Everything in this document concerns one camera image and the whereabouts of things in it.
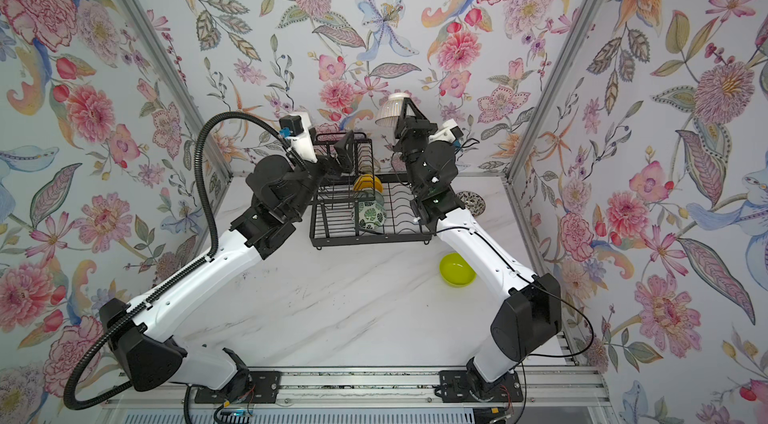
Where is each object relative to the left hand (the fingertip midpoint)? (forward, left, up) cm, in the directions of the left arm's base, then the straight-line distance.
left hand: (339, 132), depth 63 cm
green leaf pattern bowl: (+13, -5, -42) cm, 45 cm away
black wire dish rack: (+16, +1, -43) cm, 46 cm away
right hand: (+6, -13, +5) cm, 15 cm away
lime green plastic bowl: (-9, -32, -46) cm, 57 cm away
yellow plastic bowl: (+24, -4, -39) cm, 46 cm away
